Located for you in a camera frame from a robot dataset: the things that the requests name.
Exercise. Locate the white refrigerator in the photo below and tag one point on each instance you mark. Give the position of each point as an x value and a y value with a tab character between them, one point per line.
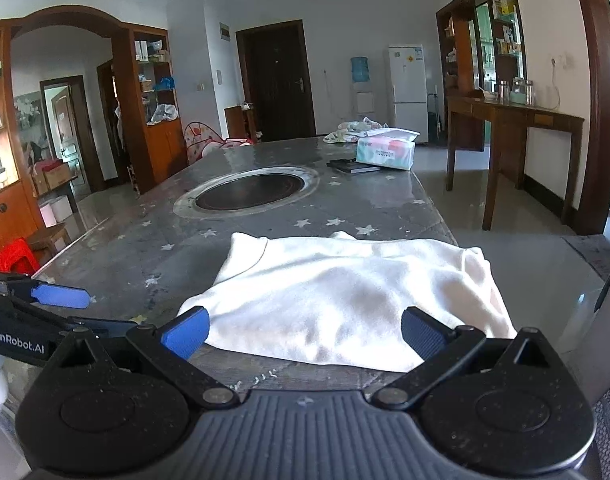
407	90

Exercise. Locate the crumpled pale cloth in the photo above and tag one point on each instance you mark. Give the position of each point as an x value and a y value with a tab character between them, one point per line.
345	132

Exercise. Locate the wooden console table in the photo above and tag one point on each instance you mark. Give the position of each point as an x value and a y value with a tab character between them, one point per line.
510	110

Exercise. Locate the wooden shelf cabinet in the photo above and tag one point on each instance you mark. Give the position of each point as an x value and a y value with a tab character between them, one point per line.
5	210
165	155

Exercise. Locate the pastel tissue box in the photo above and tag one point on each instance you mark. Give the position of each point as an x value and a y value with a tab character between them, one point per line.
385	155

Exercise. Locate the small wooden cabinet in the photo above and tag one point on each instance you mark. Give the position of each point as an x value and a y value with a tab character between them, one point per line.
235	122

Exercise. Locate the glass jar with metal lid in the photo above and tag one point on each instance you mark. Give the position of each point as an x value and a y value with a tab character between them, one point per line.
529	92
503	92
518	91

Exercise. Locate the wooden stool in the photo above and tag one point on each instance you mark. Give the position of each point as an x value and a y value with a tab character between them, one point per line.
47	235

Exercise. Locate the polka dot play tent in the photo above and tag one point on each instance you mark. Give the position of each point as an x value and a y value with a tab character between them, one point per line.
200	142

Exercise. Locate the dark wooden door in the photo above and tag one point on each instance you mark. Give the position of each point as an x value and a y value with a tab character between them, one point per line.
280	85

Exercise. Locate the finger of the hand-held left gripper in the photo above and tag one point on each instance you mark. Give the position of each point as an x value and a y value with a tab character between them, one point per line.
60	296
105	327

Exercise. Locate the red plastic stool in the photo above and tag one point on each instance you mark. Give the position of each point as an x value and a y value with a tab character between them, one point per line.
15	257

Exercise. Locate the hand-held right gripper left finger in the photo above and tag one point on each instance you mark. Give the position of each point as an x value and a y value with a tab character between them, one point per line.
187	332

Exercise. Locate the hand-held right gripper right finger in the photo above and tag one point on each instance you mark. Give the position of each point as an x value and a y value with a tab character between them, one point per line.
422	332

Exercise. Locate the brown interior door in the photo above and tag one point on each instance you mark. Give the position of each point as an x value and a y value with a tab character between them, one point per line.
77	135

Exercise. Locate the round built-in hotplate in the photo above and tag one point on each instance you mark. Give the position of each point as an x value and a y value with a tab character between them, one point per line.
250	192

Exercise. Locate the cardboard box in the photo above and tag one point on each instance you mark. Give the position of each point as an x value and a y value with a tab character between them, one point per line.
40	184
59	174

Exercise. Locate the wooden display cabinet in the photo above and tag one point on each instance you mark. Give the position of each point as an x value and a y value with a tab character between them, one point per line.
507	72

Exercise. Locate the wall fuse box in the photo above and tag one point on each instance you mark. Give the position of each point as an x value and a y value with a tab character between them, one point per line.
224	30

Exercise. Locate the dark wooden doorway frame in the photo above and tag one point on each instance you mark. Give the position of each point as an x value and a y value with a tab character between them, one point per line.
592	110

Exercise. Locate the blue water bottle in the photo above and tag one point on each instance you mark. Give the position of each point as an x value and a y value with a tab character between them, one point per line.
361	70

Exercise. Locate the cream garment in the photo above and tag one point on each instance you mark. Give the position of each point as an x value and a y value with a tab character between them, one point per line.
335	300

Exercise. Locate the white water dispenser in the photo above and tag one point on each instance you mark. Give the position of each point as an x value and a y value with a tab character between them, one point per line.
365	102

